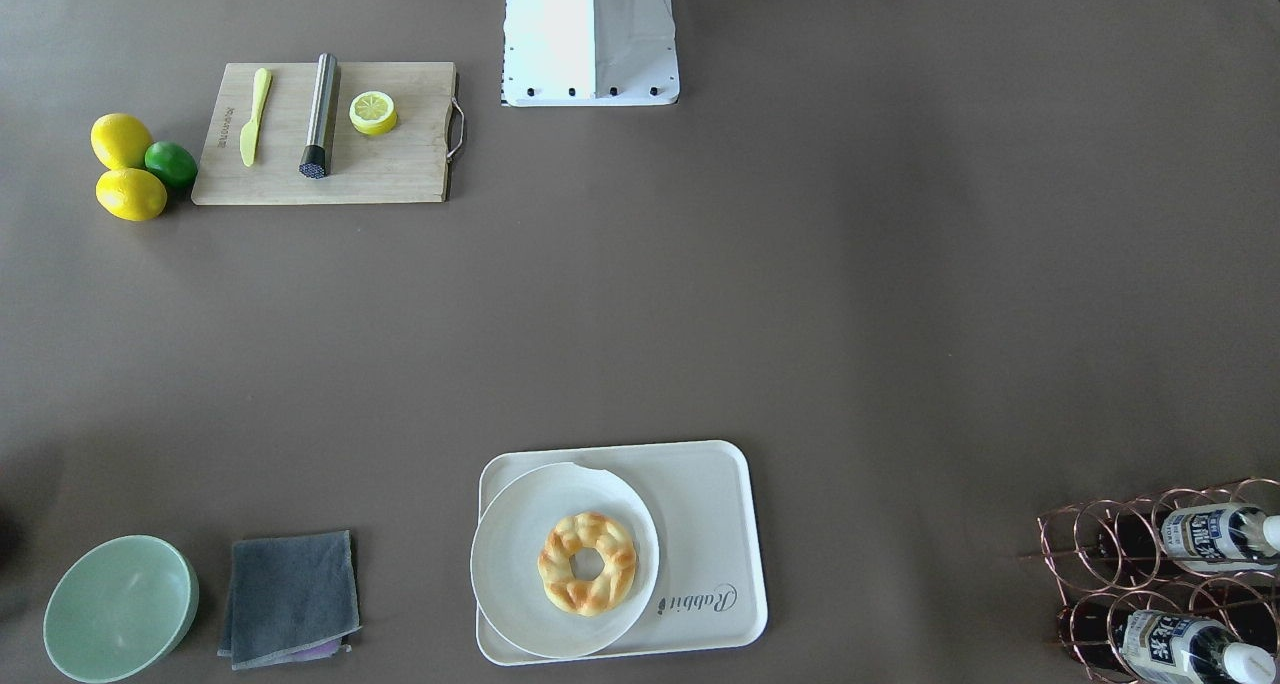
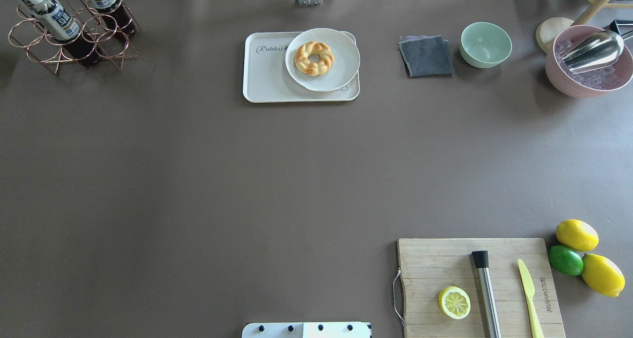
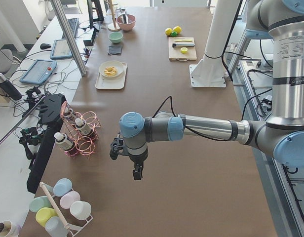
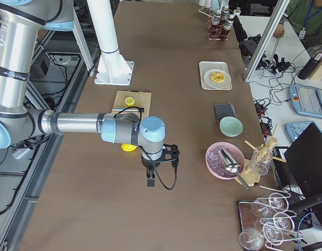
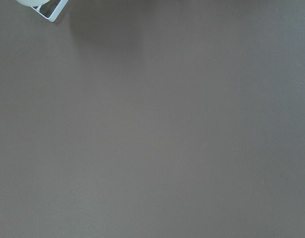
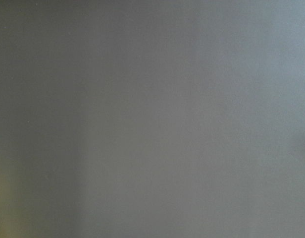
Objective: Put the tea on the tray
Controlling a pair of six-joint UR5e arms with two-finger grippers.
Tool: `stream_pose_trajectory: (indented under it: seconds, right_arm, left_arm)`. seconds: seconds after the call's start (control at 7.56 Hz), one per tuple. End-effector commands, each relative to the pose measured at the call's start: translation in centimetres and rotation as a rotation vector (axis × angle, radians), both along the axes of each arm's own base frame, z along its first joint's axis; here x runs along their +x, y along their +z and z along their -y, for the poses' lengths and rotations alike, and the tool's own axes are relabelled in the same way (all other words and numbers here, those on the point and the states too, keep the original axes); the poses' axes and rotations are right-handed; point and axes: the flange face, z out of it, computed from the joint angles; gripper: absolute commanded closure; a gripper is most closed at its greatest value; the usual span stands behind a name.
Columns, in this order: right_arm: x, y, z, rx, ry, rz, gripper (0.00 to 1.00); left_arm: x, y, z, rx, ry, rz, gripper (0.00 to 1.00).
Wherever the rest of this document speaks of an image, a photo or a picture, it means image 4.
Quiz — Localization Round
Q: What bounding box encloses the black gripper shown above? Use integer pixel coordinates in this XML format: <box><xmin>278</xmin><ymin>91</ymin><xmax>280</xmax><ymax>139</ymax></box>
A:
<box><xmin>141</xmin><ymin>155</ymin><xmax>160</xmax><ymax>187</ymax></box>

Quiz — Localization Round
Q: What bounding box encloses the tea bottle red liquid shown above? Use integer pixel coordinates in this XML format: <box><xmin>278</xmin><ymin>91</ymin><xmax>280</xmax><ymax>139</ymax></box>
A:
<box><xmin>209</xmin><ymin>9</ymin><xmax>221</xmax><ymax>37</ymax></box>

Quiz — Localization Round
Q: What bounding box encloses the white serving tray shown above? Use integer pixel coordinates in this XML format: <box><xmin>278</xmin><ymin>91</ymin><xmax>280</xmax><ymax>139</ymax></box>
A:
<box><xmin>199</xmin><ymin>61</ymin><xmax>232</xmax><ymax>90</ymax></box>

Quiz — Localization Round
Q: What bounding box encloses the tea bottle in rack front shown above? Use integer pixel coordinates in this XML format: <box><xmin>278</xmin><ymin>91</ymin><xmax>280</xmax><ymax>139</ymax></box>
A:
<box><xmin>223</xmin><ymin>14</ymin><xmax>234</xmax><ymax>38</ymax></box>

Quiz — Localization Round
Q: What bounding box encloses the tea bottle in rack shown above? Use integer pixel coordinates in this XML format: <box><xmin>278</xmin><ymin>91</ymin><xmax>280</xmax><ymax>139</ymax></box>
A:
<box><xmin>219</xmin><ymin>6</ymin><xmax>229</xmax><ymax>27</ymax></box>
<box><xmin>223</xmin><ymin>14</ymin><xmax>234</xmax><ymax>38</ymax></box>

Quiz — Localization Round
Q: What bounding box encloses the whole yellow lemon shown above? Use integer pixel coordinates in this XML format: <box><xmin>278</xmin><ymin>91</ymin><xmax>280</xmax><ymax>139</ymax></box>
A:
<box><xmin>121</xmin><ymin>144</ymin><xmax>137</xmax><ymax>152</ymax></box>

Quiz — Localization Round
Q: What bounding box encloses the pink bowl with ice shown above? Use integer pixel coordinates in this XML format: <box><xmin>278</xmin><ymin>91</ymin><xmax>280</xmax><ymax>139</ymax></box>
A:
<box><xmin>205</xmin><ymin>142</ymin><xmax>245</xmax><ymax>180</ymax></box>

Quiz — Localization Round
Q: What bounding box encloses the metal ice scoop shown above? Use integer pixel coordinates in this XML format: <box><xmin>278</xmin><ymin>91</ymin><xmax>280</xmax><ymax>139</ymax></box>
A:
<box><xmin>218</xmin><ymin>148</ymin><xmax>250</xmax><ymax>190</ymax></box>

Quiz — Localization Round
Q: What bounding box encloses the wooden cutting board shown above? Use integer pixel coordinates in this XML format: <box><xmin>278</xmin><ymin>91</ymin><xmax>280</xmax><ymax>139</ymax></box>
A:
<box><xmin>111</xmin><ymin>91</ymin><xmax>152</xmax><ymax>118</ymax></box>

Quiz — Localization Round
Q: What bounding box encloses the halved lemon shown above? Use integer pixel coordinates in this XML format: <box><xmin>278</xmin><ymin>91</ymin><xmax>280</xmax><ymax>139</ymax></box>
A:
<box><xmin>124</xmin><ymin>97</ymin><xmax>135</xmax><ymax>107</ymax></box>

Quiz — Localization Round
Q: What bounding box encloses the mint green bowl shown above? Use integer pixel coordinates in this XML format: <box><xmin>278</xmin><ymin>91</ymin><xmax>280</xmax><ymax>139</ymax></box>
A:
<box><xmin>220</xmin><ymin>117</ymin><xmax>243</xmax><ymax>138</ymax></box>

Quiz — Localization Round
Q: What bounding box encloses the dark grey folded cloth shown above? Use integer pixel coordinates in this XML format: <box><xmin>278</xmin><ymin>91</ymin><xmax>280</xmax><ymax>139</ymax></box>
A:
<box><xmin>214</xmin><ymin>102</ymin><xmax>237</xmax><ymax>120</ymax></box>

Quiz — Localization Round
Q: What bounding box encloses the wooden mug tree stand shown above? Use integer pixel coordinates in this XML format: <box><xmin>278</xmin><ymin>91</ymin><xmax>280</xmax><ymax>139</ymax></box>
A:
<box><xmin>245</xmin><ymin>123</ymin><xmax>286</xmax><ymax>176</ymax></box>

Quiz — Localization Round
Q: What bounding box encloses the clear glass jar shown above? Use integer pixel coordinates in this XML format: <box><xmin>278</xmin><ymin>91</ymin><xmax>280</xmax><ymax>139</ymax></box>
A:
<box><xmin>249</xmin><ymin>146</ymin><xmax>273</xmax><ymax>175</ymax></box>

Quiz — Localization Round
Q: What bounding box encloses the wine glass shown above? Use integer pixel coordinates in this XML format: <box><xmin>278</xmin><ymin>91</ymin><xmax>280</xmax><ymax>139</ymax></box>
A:
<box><xmin>238</xmin><ymin>227</ymin><xmax>265</xmax><ymax>250</ymax></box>
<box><xmin>250</xmin><ymin>192</ymin><xmax>289</xmax><ymax>218</ymax></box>
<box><xmin>255</xmin><ymin>212</ymin><xmax>295</xmax><ymax>245</ymax></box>

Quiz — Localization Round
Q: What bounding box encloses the white round plate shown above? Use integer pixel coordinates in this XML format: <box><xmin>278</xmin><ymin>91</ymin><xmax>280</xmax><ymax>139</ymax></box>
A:
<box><xmin>203</xmin><ymin>69</ymin><xmax>231</xmax><ymax>89</ymax></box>

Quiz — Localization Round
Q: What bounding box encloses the blue teach pendant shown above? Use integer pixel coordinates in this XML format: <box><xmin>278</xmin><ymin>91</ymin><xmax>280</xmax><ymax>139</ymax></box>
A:
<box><xmin>289</xmin><ymin>84</ymin><xmax>322</xmax><ymax>119</ymax></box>
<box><xmin>285</xmin><ymin>121</ymin><xmax>313</xmax><ymax>142</ymax></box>

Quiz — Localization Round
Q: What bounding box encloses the black laptop monitor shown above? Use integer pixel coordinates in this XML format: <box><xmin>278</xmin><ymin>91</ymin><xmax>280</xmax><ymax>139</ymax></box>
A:
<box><xmin>285</xmin><ymin>123</ymin><xmax>322</xmax><ymax>196</ymax></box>

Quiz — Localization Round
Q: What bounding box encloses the black water bottle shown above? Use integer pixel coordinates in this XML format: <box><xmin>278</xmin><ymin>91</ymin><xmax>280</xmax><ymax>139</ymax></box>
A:
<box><xmin>297</xmin><ymin>50</ymin><xmax>322</xmax><ymax>79</ymax></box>

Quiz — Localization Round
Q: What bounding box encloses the person in green sweater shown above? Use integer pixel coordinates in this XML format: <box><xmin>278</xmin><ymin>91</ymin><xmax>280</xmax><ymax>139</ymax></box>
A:
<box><xmin>273</xmin><ymin>1</ymin><xmax>322</xmax><ymax>44</ymax></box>

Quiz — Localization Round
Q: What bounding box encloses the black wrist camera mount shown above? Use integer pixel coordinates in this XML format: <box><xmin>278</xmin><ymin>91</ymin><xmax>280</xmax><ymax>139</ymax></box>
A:
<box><xmin>159</xmin><ymin>144</ymin><xmax>180</xmax><ymax>169</ymax></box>

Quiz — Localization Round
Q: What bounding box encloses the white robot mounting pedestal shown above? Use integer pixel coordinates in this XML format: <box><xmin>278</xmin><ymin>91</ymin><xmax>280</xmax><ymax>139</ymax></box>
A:
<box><xmin>87</xmin><ymin>1</ymin><xmax>134</xmax><ymax>86</ymax></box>

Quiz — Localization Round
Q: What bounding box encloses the glazed ring donut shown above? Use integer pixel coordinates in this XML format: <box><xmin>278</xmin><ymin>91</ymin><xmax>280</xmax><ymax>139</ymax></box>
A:
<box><xmin>210</xmin><ymin>72</ymin><xmax>225</xmax><ymax>83</ymax></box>

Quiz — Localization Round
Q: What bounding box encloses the copper wire bottle rack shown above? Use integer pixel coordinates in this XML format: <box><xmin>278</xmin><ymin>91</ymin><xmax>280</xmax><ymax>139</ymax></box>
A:
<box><xmin>208</xmin><ymin>21</ymin><xmax>232</xmax><ymax>41</ymax></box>

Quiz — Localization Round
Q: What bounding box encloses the green handled reacher grabber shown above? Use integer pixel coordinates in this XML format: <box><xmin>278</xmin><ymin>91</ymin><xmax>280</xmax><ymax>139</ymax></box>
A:
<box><xmin>260</xmin><ymin>33</ymin><xmax>284</xmax><ymax>79</ymax></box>

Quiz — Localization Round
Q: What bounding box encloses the aluminium frame post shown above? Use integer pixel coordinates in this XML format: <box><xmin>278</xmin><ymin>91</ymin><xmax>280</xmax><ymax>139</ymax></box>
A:
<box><xmin>244</xmin><ymin>0</ymin><xmax>290</xmax><ymax>82</ymax></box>

